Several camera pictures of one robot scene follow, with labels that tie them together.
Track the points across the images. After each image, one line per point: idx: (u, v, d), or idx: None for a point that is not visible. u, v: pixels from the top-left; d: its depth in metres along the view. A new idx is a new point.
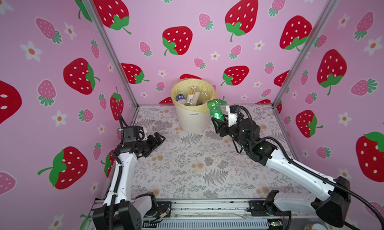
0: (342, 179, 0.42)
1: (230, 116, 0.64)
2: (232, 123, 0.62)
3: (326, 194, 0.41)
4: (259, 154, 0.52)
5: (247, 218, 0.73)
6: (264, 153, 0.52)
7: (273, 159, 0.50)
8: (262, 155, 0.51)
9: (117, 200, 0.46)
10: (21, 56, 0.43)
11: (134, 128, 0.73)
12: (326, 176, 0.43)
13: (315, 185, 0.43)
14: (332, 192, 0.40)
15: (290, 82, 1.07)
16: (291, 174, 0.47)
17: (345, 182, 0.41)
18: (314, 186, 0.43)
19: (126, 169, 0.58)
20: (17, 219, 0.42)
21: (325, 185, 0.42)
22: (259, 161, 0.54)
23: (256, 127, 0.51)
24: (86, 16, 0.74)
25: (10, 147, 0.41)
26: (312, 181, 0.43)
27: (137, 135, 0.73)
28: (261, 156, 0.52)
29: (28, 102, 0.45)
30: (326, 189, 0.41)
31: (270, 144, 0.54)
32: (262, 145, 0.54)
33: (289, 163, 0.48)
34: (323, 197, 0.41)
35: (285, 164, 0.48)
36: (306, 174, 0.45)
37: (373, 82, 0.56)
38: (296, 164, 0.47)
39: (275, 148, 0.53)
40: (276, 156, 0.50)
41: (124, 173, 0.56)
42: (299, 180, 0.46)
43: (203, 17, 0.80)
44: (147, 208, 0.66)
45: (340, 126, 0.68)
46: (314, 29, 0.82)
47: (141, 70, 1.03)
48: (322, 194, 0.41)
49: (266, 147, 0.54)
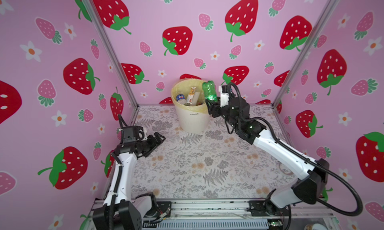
0: (322, 161, 0.44)
1: (222, 96, 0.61)
2: (224, 104, 0.62)
3: (305, 173, 0.42)
4: (247, 132, 0.53)
5: (247, 218, 0.73)
6: (253, 131, 0.52)
7: (260, 138, 0.50)
8: (251, 133, 0.52)
9: (117, 200, 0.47)
10: (21, 56, 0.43)
11: (134, 128, 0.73)
12: (308, 157, 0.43)
13: (297, 164, 0.44)
14: (312, 171, 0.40)
15: (290, 82, 1.07)
16: (275, 153, 0.49)
17: (324, 164, 0.43)
18: (296, 165, 0.44)
19: (126, 168, 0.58)
20: (17, 219, 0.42)
21: (306, 165, 0.43)
22: (247, 139, 0.54)
23: (246, 105, 0.51)
24: (86, 16, 0.74)
25: (10, 147, 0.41)
26: (294, 160, 0.45)
27: (137, 136, 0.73)
28: (250, 134, 0.52)
29: (28, 102, 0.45)
30: (306, 168, 0.43)
31: (260, 124, 0.54)
32: (251, 124, 0.55)
33: (276, 143, 0.49)
34: (302, 176, 0.43)
35: (272, 143, 0.49)
36: (290, 154, 0.46)
37: (373, 82, 0.56)
38: (283, 144, 0.48)
39: (264, 128, 0.53)
40: (264, 135, 0.51)
41: (124, 172, 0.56)
42: (280, 159, 0.48)
43: (203, 17, 0.80)
44: (147, 208, 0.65)
45: (340, 126, 0.68)
46: (314, 29, 0.82)
47: (141, 70, 1.03)
48: (302, 173, 0.43)
49: (255, 126, 0.54)
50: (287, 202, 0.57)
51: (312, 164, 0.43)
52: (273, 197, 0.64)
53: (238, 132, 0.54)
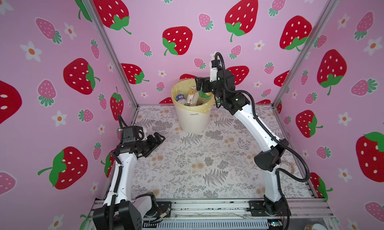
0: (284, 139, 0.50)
1: (211, 70, 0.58)
2: (213, 79, 0.65)
3: (268, 147, 0.51)
4: (232, 103, 0.55)
5: (247, 218, 0.73)
6: (237, 104, 0.55)
7: (242, 111, 0.54)
8: (234, 104, 0.55)
9: (117, 201, 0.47)
10: (21, 56, 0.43)
11: (134, 129, 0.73)
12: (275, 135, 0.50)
13: (264, 139, 0.52)
14: (273, 147, 0.51)
15: (290, 82, 1.07)
16: (249, 127, 0.55)
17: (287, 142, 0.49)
18: (263, 140, 0.52)
19: (126, 168, 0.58)
20: (17, 219, 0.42)
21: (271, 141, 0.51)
22: (230, 109, 0.58)
23: (230, 77, 0.53)
24: (86, 16, 0.74)
25: (10, 147, 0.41)
26: (263, 136, 0.52)
27: (137, 136, 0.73)
28: (233, 105, 0.55)
29: (28, 103, 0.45)
30: (270, 143, 0.51)
31: (245, 98, 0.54)
32: (236, 96, 0.57)
33: (253, 118, 0.54)
34: (264, 148, 0.52)
35: (250, 118, 0.54)
36: (261, 129, 0.53)
37: (373, 82, 0.56)
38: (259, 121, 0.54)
39: (248, 102, 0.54)
40: (245, 109, 0.55)
41: (124, 172, 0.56)
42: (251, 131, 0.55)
43: (203, 17, 0.80)
44: (147, 208, 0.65)
45: (340, 127, 0.68)
46: (314, 29, 0.82)
47: (141, 70, 1.03)
48: (265, 146, 0.51)
49: (240, 98, 0.57)
50: (275, 192, 0.62)
51: (275, 141, 0.52)
52: (266, 192, 0.66)
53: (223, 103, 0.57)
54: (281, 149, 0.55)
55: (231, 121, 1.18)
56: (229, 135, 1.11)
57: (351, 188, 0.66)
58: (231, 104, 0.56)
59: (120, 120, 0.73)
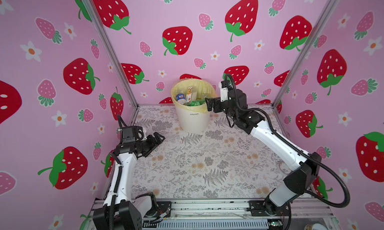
0: (315, 154, 0.45)
1: (221, 91, 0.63)
2: (223, 98, 0.65)
3: (297, 164, 0.44)
4: (246, 122, 0.54)
5: (247, 218, 0.73)
6: (251, 121, 0.53)
7: (257, 128, 0.52)
8: (249, 123, 0.53)
9: (117, 201, 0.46)
10: (21, 56, 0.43)
11: (134, 129, 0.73)
12: (303, 149, 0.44)
13: (290, 156, 0.45)
14: (303, 163, 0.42)
15: (290, 82, 1.07)
16: (270, 144, 0.50)
17: (317, 157, 0.44)
18: (288, 156, 0.46)
19: (126, 168, 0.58)
20: (17, 219, 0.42)
21: (299, 157, 0.45)
22: (245, 129, 0.56)
23: (242, 96, 0.53)
24: (86, 16, 0.74)
25: (11, 147, 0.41)
26: (288, 151, 0.46)
27: (136, 136, 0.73)
28: (248, 124, 0.53)
29: (28, 102, 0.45)
30: (298, 160, 0.44)
31: (259, 115, 0.55)
32: (250, 114, 0.55)
33: (272, 134, 0.50)
34: (294, 167, 0.45)
35: (268, 134, 0.50)
36: (284, 145, 0.47)
37: (373, 82, 0.56)
38: (278, 135, 0.50)
39: (263, 120, 0.54)
40: (261, 126, 0.52)
41: (124, 172, 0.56)
42: (275, 149, 0.49)
43: (203, 17, 0.80)
44: (147, 208, 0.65)
45: (340, 126, 0.68)
46: (314, 29, 0.82)
47: (141, 70, 1.03)
48: (293, 164, 0.45)
49: (254, 116, 0.55)
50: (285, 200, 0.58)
51: (304, 157, 0.45)
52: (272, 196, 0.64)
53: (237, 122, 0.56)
54: (313, 166, 0.47)
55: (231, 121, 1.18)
56: (229, 135, 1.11)
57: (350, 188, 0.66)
58: (245, 123, 0.54)
59: (120, 121, 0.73)
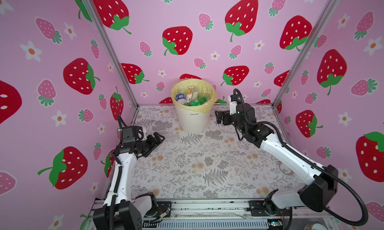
0: (330, 167, 0.43)
1: (231, 104, 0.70)
2: (233, 111, 0.67)
3: (311, 178, 0.42)
4: (255, 136, 0.54)
5: (247, 218, 0.73)
6: (260, 135, 0.54)
7: (267, 141, 0.52)
8: (258, 136, 0.53)
9: (117, 201, 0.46)
10: (21, 56, 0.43)
11: (133, 129, 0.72)
12: (316, 162, 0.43)
13: (303, 169, 0.44)
14: (318, 176, 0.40)
15: (290, 82, 1.07)
16: (282, 157, 0.49)
17: (332, 170, 0.42)
18: (301, 169, 0.44)
19: (126, 168, 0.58)
20: (17, 219, 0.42)
21: (312, 170, 0.43)
22: (255, 142, 0.56)
23: (250, 110, 0.54)
24: (86, 16, 0.74)
25: (11, 147, 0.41)
26: (300, 165, 0.45)
27: (136, 136, 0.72)
28: (257, 138, 0.54)
29: (28, 102, 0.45)
30: (312, 173, 0.42)
31: (268, 129, 0.55)
32: (259, 128, 0.56)
33: (282, 146, 0.50)
34: (308, 181, 0.43)
35: (278, 146, 0.50)
36: (296, 158, 0.46)
37: (373, 82, 0.56)
38: (288, 148, 0.49)
39: (272, 133, 0.54)
40: (270, 139, 0.52)
41: (124, 172, 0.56)
42: (288, 163, 0.48)
43: (203, 17, 0.80)
44: (147, 207, 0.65)
45: (340, 126, 0.68)
46: (314, 29, 0.82)
47: (141, 70, 1.03)
48: (307, 177, 0.43)
49: (262, 130, 0.55)
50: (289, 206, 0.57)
51: (318, 170, 0.43)
52: (273, 197, 0.64)
53: (246, 136, 0.56)
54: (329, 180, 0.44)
55: None
56: (229, 135, 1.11)
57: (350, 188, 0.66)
58: (254, 136, 0.55)
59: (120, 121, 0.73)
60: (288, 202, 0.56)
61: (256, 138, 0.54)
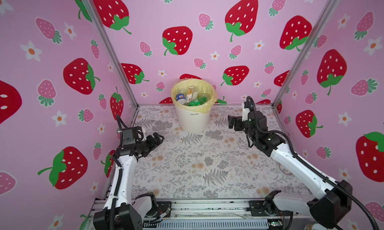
0: (344, 182, 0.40)
1: (244, 110, 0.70)
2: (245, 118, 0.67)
3: (322, 192, 0.41)
4: (265, 144, 0.54)
5: (247, 218, 0.73)
6: (271, 144, 0.53)
7: (278, 151, 0.51)
8: (268, 145, 0.53)
9: (117, 204, 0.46)
10: (21, 56, 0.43)
11: (133, 130, 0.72)
12: (328, 176, 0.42)
13: (314, 181, 0.43)
14: (330, 191, 0.40)
15: (290, 82, 1.07)
16: (293, 168, 0.48)
17: (346, 186, 0.41)
18: (312, 182, 0.43)
19: (126, 171, 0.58)
20: (17, 219, 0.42)
21: (324, 183, 0.42)
22: (265, 150, 0.55)
23: (263, 118, 0.54)
24: (86, 16, 0.74)
25: (11, 147, 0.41)
26: (312, 177, 0.44)
27: (136, 137, 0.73)
28: (267, 146, 0.53)
29: (28, 102, 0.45)
30: (324, 187, 0.41)
31: (279, 137, 0.55)
32: (270, 136, 0.56)
33: (293, 157, 0.49)
34: (319, 195, 0.42)
35: (289, 157, 0.49)
36: (307, 170, 0.45)
37: (373, 82, 0.56)
38: (300, 159, 0.48)
39: (283, 142, 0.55)
40: (281, 149, 0.52)
41: (124, 175, 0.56)
42: (299, 175, 0.47)
43: (203, 17, 0.80)
44: (147, 208, 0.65)
45: (340, 126, 0.68)
46: (314, 29, 0.82)
47: (141, 70, 1.03)
48: (319, 191, 0.41)
49: (273, 138, 0.55)
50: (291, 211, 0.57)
51: (330, 184, 0.42)
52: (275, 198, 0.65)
53: (257, 143, 0.56)
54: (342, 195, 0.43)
55: None
56: (229, 135, 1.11)
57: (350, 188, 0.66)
58: (265, 145, 0.54)
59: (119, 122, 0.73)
60: (290, 207, 0.56)
61: (266, 147, 0.54)
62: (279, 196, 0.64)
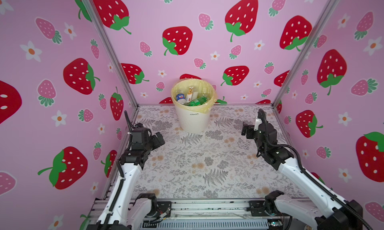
0: (354, 202, 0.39)
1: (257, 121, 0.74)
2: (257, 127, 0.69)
3: (330, 210, 0.40)
4: (273, 158, 0.55)
5: (247, 218, 0.73)
6: (278, 157, 0.54)
7: (285, 165, 0.52)
8: (276, 159, 0.54)
9: (110, 220, 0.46)
10: (21, 55, 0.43)
11: (143, 134, 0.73)
12: (337, 194, 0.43)
13: (322, 199, 0.42)
14: (337, 209, 0.40)
15: (290, 82, 1.07)
16: (300, 182, 0.48)
17: (355, 205, 0.40)
18: (320, 199, 0.43)
19: (126, 183, 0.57)
20: (17, 220, 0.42)
21: (332, 201, 0.41)
22: (273, 164, 0.56)
23: (273, 131, 0.55)
24: (86, 16, 0.74)
25: (11, 146, 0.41)
26: (319, 194, 0.43)
27: (144, 142, 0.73)
28: (275, 160, 0.55)
29: (28, 102, 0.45)
30: (332, 205, 0.41)
31: (287, 152, 0.56)
32: (278, 150, 0.57)
33: (301, 173, 0.49)
34: (327, 213, 0.41)
35: (297, 172, 0.49)
36: (315, 187, 0.45)
37: (373, 82, 0.56)
38: (308, 175, 0.48)
39: (291, 157, 0.54)
40: (289, 163, 0.52)
41: (124, 187, 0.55)
42: (306, 189, 0.46)
43: (203, 17, 0.80)
44: (145, 212, 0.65)
45: (340, 126, 0.68)
46: (314, 29, 0.82)
47: (141, 70, 1.03)
48: (326, 208, 0.41)
49: (281, 153, 0.56)
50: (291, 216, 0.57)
51: (338, 203, 0.41)
52: (277, 200, 0.64)
53: (265, 156, 0.57)
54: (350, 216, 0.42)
55: (231, 121, 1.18)
56: (229, 135, 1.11)
57: (351, 188, 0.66)
58: (272, 158, 0.56)
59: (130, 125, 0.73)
60: (290, 212, 0.57)
61: (274, 161, 0.55)
62: (281, 199, 0.64)
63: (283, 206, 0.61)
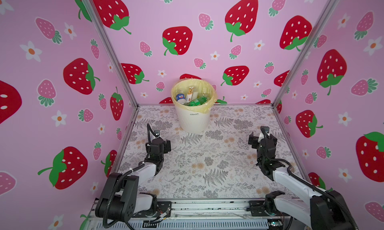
0: (336, 192, 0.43)
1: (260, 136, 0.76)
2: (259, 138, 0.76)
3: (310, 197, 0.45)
4: (268, 170, 0.64)
5: (247, 218, 0.73)
6: (272, 168, 0.63)
7: (276, 171, 0.60)
8: (270, 171, 0.62)
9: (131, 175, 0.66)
10: (21, 55, 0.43)
11: (160, 146, 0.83)
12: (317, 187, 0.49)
13: (304, 191, 0.48)
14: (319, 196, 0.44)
15: (290, 82, 1.07)
16: (290, 185, 0.54)
17: (337, 195, 0.43)
18: (303, 191, 0.48)
19: (145, 171, 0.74)
20: (17, 220, 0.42)
21: (313, 192, 0.46)
22: (268, 175, 0.64)
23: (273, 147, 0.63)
24: (86, 16, 0.74)
25: (11, 147, 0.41)
26: (302, 188, 0.49)
27: (161, 151, 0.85)
28: (269, 172, 0.63)
29: (27, 101, 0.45)
30: (312, 194, 0.46)
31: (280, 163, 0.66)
32: (272, 163, 0.66)
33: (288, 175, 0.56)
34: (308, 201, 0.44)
35: (285, 175, 0.57)
36: (299, 183, 0.51)
37: (373, 82, 0.56)
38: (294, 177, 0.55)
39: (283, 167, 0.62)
40: (279, 170, 0.60)
41: (144, 168, 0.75)
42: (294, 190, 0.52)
43: (203, 17, 0.80)
44: (144, 207, 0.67)
45: (340, 126, 0.68)
46: (314, 29, 0.82)
47: (141, 70, 1.03)
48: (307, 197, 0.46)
49: (275, 164, 0.65)
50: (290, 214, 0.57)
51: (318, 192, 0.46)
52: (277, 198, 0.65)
53: (261, 167, 0.66)
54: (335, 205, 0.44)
55: (231, 121, 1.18)
56: (229, 135, 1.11)
57: (350, 188, 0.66)
58: (268, 170, 0.64)
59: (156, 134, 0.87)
60: (289, 211, 0.57)
61: (268, 172, 0.64)
62: (280, 197, 0.65)
63: (283, 205, 0.61)
